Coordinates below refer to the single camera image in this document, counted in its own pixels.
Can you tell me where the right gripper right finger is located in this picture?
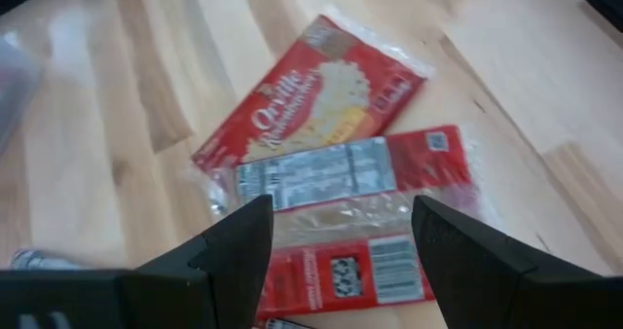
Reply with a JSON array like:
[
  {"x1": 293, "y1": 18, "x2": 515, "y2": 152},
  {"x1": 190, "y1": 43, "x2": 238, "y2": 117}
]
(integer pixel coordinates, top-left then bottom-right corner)
[{"x1": 411, "y1": 195, "x2": 623, "y2": 329}]

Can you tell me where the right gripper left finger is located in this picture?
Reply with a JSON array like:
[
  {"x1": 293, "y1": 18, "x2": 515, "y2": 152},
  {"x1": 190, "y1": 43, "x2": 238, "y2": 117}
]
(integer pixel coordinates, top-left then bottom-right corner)
[{"x1": 0, "y1": 194, "x2": 275, "y2": 329}]

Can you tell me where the translucent white plastic basket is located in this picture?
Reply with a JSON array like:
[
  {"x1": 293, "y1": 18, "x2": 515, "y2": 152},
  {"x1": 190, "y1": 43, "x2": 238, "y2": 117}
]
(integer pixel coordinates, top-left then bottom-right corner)
[{"x1": 0, "y1": 34, "x2": 43, "y2": 153}]

